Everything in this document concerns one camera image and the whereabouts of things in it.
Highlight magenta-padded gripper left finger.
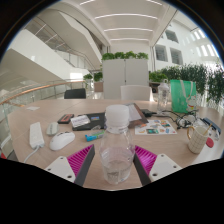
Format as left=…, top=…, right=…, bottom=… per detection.
left=44, top=144, right=96, bottom=187

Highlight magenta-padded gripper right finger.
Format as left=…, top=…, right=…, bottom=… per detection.
left=133, top=144, right=184, bottom=186

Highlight clear white-capped water bottle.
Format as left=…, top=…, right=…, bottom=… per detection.
left=98, top=104, right=136, bottom=186

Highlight white computer mouse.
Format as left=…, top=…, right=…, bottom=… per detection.
left=49, top=130, right=76, bottom=152

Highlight colourful sticker sheet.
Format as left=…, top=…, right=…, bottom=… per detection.
left=134, top=119, right=178, bottom=136

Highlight white grid-pattern mug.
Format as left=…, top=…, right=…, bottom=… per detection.
left=186, top=124, right=210, bottom=155

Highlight blue and green tube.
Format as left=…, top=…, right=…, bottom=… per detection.
left=84, top=130, right=106, bottom=142

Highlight small red and black box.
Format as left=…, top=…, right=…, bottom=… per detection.
left=57, top=113, right=75, bottom=125

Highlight white card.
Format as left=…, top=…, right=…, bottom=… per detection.
left=70, top=114, right=91, bottom=129

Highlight flat round red coaster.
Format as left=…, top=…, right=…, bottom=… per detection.
left=205, top=136, right=215, bottom=149

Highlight black power adapter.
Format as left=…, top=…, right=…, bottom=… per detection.
left=141, top=108, right=157, bottom=118

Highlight gold spoon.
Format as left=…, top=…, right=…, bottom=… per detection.
left=203, top=123, right=213, bottom=136

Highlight brown clipboard with paper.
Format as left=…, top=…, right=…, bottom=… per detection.
left=126, top=102, right=150, bottom=129

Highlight black notebook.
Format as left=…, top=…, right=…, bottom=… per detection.
left=71, top=112, right=107, bottom=132

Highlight white paper sheet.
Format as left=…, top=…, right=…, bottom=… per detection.
left=25, top=105, right=41, bottom=112

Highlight tall clear spouted bottle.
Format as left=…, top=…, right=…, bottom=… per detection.
left=156, top=79, right=171, bottom=114

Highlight green tote bag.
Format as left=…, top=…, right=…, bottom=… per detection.
left=169, top=79, right=198, bottom=115

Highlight black chair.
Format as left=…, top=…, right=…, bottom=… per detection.
left=63, top=87, right=87, bottom=100

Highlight white chair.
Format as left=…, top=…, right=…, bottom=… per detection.
left=119, top=84, right=153, bottom=102

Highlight wooden planter with plants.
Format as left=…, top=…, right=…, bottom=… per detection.
left=83, top=71, right=104, bottom=93

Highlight row of green hedge plants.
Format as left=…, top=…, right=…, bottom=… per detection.
left=148, top=63, right=224, bottom=104

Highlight white cabinet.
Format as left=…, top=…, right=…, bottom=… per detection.
left=101, top=58, right=150, bottom=100

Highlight green plants atop cabinet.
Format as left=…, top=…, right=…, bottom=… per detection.
left=101, top=50, right=150, bottom=61

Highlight white power strip cable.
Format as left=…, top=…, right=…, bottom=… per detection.
left=23, top=145, right=41, bottom=164

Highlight black tangled cables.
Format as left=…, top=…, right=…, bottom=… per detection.
left=149, top=108, right=198, bottom=130

